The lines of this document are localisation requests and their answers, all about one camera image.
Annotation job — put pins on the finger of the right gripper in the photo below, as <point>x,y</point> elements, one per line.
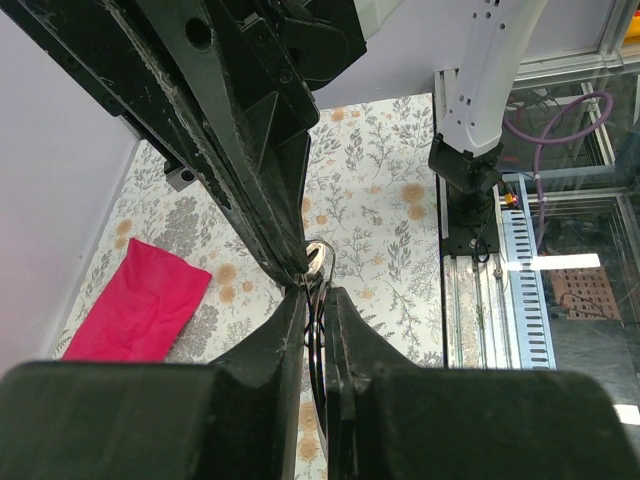
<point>255,112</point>
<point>112,52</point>

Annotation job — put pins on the key with black tag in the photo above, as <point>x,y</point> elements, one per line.
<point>315,344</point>

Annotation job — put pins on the blue slotted cable duct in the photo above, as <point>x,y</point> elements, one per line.
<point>532,326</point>

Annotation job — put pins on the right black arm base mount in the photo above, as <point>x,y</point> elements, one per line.
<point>468,223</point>

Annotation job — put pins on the folded red cloth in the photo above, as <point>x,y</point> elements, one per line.
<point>142,310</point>

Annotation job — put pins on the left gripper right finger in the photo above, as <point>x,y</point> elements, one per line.
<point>388,418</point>

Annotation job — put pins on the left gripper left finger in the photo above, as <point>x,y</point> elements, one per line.
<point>233,418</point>

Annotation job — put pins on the floral patterned table mat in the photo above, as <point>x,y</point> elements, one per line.
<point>369,195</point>

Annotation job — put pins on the keyring with coloured tags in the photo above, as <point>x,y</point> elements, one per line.
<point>321,258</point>

